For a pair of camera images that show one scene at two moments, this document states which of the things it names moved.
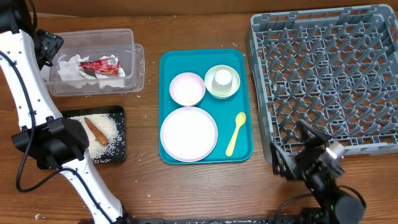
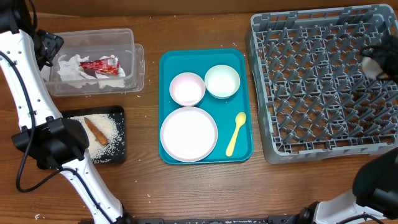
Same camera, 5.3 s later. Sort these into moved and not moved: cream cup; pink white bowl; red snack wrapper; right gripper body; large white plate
Moved: cream cup; right gripper body
Not moved: large white plate; red snack wrapper; pink white bowl
